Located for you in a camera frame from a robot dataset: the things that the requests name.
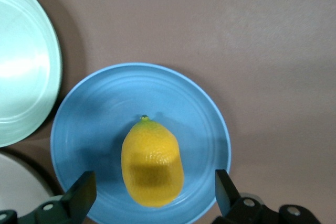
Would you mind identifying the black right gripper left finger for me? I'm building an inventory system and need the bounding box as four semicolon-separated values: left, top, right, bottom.
34;170;97;224

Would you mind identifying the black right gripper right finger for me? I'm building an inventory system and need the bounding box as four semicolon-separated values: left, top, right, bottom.
212;169;265;224

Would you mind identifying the yellow lemon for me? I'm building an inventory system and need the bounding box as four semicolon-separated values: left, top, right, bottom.
120;114;184;208

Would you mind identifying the beige plate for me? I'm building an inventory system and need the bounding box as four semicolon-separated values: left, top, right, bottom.
0;152;56;214

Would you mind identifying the blue plate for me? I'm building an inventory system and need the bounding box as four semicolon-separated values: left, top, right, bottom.
50;62;232;224

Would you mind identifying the mint green plate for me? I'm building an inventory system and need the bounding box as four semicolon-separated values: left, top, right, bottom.
0;0;63;148

